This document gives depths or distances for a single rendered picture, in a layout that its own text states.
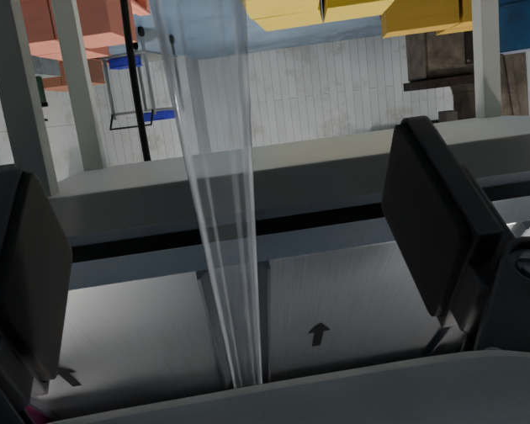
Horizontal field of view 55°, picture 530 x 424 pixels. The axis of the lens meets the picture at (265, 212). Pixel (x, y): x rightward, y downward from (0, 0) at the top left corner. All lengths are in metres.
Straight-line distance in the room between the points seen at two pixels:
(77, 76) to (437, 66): 5.48
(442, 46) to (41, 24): 4.18
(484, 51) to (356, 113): 8.44
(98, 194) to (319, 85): 8.81
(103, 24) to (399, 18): 2.39
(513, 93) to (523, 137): 5.80
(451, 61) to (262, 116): 4.15
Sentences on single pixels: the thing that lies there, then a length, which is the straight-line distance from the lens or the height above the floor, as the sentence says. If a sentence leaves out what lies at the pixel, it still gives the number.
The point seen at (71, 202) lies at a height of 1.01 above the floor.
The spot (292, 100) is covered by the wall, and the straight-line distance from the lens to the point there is 9.29.
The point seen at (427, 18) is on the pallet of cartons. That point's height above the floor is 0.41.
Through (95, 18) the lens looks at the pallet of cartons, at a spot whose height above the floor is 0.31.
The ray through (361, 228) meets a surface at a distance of 0.17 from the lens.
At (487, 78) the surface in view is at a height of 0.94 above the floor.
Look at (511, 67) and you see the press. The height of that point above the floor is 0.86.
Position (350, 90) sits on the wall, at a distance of 9.33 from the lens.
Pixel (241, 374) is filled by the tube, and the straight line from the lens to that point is 0.23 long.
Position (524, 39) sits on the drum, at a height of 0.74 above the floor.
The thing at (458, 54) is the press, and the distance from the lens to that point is 6.21.
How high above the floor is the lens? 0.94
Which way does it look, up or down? 12 degrees up
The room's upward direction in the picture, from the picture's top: 173 degrees clockwise
